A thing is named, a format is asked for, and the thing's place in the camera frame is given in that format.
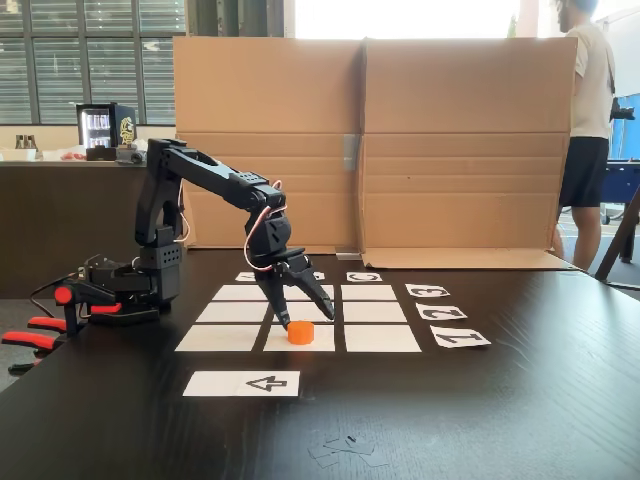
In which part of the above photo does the round orange token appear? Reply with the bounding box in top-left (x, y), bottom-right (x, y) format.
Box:
top-left (287, 320), bottom-right (315, 346)

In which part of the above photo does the paper sheet number 3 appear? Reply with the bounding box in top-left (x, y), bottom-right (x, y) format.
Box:
top-left (404, 283), bottom-right (451, 299)

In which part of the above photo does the white paper arrow sheet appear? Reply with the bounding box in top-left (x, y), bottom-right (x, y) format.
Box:
top-left (182, 370), bottom-right (301, 399)

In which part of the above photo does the paper sheet number 2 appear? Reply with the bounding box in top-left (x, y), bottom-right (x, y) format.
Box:
top-left (415, 302), bottom-right (469, 321)

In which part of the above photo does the paper sheet number 1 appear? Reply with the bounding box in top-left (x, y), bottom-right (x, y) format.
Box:
top-left (429, 324), bottom-right (492, 349)

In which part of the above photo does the grey device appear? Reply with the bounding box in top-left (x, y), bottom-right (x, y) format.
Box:
top-left (115, 145), bottom-right (149, 165)

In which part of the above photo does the black lit mini fridge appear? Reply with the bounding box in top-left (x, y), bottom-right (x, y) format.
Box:
top-left (75, 102), bottom-right (137, 150)

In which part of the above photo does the red black clamp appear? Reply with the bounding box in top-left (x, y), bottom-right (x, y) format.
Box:
top-left (27, 284), bottom-right (124, 341)
top-left (0, 331), bottom-right (64, 377)

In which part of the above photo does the large brown cardboard screen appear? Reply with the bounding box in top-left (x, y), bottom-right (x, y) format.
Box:
top-left (172, 35), bottom-right (581, 271)

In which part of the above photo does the dark brown counter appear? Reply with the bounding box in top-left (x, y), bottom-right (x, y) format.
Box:
top-left (0, 159), bottom-right (176, 300)

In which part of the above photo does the white tray with red items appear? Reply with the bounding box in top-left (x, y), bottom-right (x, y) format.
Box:
top-left (42, 144), bottom-right (87, 162)

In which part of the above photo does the white container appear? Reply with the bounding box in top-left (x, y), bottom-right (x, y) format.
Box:
top-left (0, 147), bottom-right (44, 162)

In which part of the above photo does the dark wooden stand leg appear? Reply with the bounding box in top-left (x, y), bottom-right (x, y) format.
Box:
top-left (594, 182), bottom-right (640, 291)

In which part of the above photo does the blue foosball table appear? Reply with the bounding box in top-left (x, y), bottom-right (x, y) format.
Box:
top-left (599, 158), bottom-right (640, 226)

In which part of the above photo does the person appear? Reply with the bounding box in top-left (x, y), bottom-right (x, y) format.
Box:
top-left (549, 0), bottom-right (636, 271)

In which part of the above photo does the red white servo cable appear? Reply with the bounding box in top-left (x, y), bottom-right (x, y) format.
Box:
top-left (243, 179), bottom-right (289, 274)

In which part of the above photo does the black power cable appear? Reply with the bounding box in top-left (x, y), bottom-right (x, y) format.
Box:
top-left (29, 272), bottom-right (84, 321)

